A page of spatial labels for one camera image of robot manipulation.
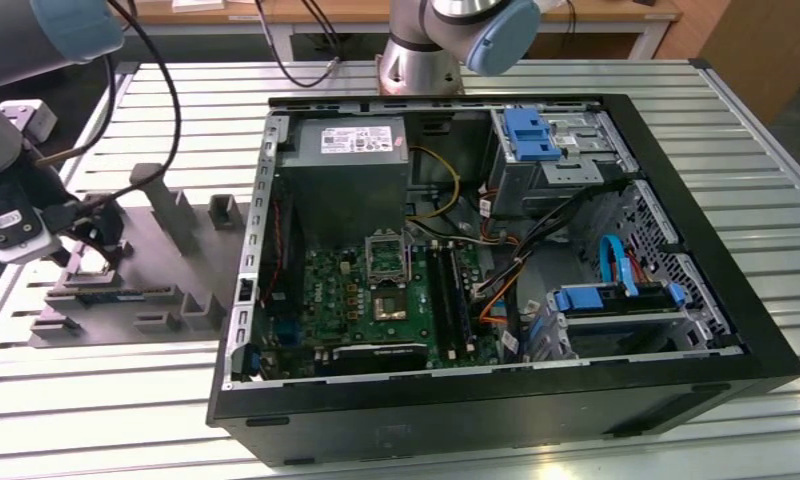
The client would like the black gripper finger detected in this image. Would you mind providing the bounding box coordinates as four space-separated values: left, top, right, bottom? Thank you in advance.
45 227 91 275
78 192 134 275

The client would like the silver CPU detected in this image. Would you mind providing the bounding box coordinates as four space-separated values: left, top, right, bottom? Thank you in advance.
78 249 113 274

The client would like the CPU socket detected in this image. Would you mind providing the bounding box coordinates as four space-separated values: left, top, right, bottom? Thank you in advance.
370 291 413 322

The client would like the grey parts rack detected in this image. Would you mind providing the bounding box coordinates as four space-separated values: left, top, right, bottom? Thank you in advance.
26 162 252 350

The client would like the RAM stick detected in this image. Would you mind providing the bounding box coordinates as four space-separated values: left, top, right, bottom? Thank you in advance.
77 288 147 304

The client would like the grey power supply unit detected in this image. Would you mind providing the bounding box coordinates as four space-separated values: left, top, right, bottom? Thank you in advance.
277 117 412 241

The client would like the green motherboard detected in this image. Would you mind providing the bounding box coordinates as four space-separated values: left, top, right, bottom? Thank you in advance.
258 234 508 379

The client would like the white box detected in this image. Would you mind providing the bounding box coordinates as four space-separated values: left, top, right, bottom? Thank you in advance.
170 0 226 14

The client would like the black graphics card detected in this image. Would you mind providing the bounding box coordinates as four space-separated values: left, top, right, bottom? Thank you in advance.
329 342 429 377

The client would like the black RAM slot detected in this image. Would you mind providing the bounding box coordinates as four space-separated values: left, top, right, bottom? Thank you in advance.
442 240 480 353
424 240 456 359

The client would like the silver disk bay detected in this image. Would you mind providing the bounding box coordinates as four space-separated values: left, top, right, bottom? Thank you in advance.
489 105 641 220
542 279 741 362

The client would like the black desktop PC case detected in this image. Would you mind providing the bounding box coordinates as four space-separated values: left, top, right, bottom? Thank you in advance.
204 92 800 469

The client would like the hard disk in blue carrier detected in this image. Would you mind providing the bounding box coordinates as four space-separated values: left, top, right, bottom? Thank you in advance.
552 282 689 317

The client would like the brown wooden cabinet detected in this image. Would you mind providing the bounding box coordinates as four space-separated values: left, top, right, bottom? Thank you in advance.
696 0 800 127

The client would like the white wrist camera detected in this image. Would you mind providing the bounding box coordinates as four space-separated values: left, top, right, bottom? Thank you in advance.
0 196 66 266
0 98 59 145

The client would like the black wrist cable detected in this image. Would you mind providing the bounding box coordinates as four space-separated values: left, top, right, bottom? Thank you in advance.
42 0 182 224

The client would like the yellow wire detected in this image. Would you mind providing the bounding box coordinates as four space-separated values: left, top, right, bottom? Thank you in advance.
404 144 462 221

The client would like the orange wire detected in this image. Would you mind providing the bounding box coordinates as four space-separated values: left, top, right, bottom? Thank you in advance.
477 294 509 329

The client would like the blue disk bay bracket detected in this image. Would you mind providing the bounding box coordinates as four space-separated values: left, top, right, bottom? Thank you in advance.
504 107 561 162

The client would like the black wire bundle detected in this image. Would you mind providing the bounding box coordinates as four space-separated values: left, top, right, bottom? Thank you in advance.
473 180 628 299

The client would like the blue flat wire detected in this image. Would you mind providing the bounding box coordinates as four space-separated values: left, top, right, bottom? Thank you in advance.
597 233 641 300

